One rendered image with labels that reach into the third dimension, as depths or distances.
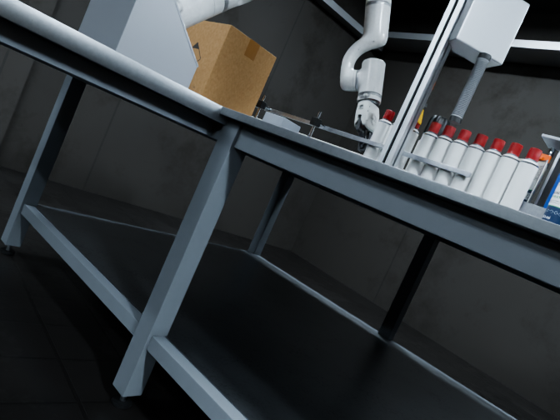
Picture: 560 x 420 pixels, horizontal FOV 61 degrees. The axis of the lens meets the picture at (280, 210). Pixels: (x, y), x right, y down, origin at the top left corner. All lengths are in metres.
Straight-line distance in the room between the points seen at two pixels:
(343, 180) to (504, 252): 0.34
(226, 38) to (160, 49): 0.46
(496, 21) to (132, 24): 1.00
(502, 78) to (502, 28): 3.00
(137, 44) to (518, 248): 0.94
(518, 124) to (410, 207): 3.49
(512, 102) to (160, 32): 3.57
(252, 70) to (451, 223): 1.11
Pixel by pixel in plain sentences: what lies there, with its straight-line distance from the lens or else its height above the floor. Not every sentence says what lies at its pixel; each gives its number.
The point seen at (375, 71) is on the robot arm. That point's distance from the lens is 1.79.
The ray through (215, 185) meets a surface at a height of 0.64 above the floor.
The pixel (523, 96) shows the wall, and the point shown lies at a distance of 4.45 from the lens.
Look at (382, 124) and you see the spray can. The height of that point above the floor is 1.03.
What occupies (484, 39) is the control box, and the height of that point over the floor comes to 1.32.
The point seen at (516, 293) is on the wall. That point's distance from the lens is 3.99.
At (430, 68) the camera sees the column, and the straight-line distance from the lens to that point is 1.53.
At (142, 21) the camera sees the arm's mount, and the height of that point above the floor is 0.93.
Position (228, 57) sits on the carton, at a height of 1.02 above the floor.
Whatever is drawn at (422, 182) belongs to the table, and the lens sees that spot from 0.86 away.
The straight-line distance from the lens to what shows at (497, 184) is 1.48.
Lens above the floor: 0.74
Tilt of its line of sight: 4 degrees down
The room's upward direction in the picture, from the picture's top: 24 degrees clockwise
